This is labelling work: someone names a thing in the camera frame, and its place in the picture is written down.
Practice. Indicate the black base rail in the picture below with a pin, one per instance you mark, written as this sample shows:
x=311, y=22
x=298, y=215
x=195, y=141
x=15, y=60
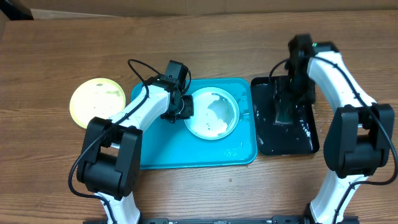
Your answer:
x=280, y=219

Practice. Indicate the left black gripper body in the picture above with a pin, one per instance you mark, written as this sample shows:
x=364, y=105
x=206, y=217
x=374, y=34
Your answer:
x=184, y=111

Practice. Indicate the black plastic tray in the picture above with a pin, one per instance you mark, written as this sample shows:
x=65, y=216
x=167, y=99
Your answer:
x=273, y=139

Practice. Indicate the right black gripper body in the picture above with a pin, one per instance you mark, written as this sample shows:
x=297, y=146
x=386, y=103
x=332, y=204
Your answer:
x=289, y=97

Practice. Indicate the yellow plate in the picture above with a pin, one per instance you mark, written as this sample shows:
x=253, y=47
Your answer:
x=98, y=97

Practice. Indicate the teal plastic tray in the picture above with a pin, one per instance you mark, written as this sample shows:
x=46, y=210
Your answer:
x=170, y=146

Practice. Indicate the dark object top left corner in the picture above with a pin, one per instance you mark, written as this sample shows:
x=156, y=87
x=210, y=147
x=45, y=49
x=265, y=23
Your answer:
x=15, y=10

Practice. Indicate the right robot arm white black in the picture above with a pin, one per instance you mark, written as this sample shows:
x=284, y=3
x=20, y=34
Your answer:
x=359, y=139

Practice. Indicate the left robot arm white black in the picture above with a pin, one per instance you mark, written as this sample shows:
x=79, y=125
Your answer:
x=110, y=158

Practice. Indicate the green scrubbing sponge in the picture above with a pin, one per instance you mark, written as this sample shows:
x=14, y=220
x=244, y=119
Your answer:
x=283, y=109

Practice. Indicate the light blue plate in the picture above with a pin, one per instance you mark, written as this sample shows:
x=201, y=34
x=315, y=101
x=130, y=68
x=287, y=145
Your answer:
x=215, y=114

